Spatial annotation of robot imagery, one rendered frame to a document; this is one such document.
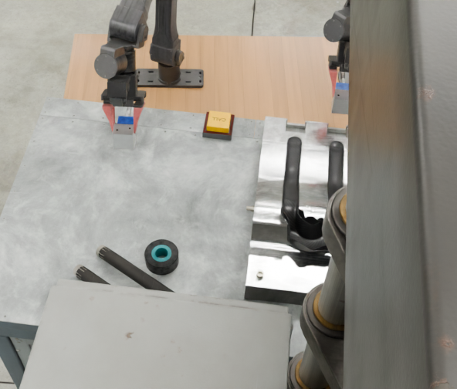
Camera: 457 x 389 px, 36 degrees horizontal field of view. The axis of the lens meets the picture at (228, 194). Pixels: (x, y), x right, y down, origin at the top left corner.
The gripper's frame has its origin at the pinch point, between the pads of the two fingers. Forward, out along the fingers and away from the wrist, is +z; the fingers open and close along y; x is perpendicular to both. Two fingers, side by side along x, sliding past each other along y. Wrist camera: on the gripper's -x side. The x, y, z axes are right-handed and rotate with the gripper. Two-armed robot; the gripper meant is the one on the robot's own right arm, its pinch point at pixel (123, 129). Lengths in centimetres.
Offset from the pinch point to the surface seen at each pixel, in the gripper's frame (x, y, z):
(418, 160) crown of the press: -137, 34, -42
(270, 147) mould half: 4.7, 36.7, 4.3
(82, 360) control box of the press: -98, 10, -3
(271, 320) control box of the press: -93, 32, -6
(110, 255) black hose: -20.1, -0.3, 24.6
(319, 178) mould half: -3.2, 48.8, 9.3
